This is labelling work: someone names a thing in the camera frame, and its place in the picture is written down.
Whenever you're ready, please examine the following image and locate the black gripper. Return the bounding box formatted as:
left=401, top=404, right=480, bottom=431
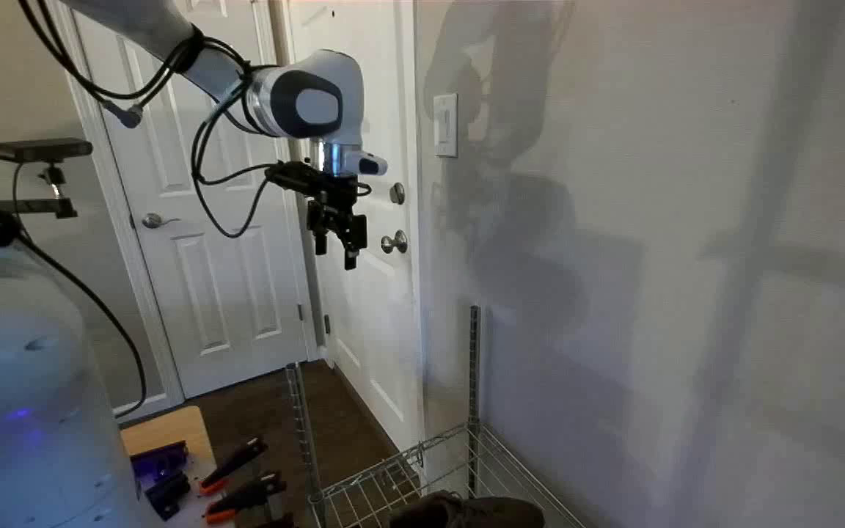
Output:
left=301, top=174, right=374, bottom=274

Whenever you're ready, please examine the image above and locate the white panel door with deadbolt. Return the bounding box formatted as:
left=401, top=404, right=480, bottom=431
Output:
left=285, top=0, right=429, bottom=454

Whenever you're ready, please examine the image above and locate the white panel door silver lever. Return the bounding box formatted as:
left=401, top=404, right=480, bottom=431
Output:
left=71, top=0, right=319, bottom=403

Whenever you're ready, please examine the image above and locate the orange black clamp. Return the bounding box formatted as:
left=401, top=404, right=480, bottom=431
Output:
left=200, top=470, right=291, bottom=528
left=194, top=435, right=272, bottom=494

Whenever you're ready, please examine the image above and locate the light wooden board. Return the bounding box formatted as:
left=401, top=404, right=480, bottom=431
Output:
left=118, top=403, right=220, bottom=485

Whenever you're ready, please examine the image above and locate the purple black tool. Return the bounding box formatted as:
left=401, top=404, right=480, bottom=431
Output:
left=128, top=441, right=194, bottom=494

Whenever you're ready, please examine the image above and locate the black small tool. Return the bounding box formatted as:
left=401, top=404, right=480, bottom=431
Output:
left=144, top=472, right=197, bottom=523

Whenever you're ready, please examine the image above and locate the dark brown lumpy object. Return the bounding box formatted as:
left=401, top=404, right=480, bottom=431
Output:
left=383, top=491, right=549, bottom=528

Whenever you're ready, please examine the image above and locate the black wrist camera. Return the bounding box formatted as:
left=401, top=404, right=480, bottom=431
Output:
left=264, top=158, right=323, bottom=196

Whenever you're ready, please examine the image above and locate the black looping wrist cable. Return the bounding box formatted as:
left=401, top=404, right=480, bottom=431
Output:
left=188, top=91, right=294, bottom=242

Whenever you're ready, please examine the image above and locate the white wall light switch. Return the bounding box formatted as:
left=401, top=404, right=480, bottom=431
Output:
left=432, top=91, right=461, bottom=162

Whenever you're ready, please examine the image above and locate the silver lever door handle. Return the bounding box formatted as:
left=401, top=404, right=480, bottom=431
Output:
left=137, top=212, right=181, bottom=236

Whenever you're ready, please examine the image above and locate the black base cable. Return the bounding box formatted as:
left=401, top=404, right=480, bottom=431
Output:
left=0, top=116, right=150, bottom=424

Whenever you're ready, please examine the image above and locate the metal wire shelf rack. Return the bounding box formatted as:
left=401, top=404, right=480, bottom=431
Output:
left=280, top=302, right=591, bottom=528

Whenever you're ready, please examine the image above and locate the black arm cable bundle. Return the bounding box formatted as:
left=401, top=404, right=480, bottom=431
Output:
left=16, top=0, right=254, bottom=133

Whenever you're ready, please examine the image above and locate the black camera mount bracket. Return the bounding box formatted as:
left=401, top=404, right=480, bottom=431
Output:
left=8, top=158, right=82, bottom=220

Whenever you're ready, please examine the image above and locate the black camera bar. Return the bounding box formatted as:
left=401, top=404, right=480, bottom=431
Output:
left=0, top=138, right=97, bottom=164

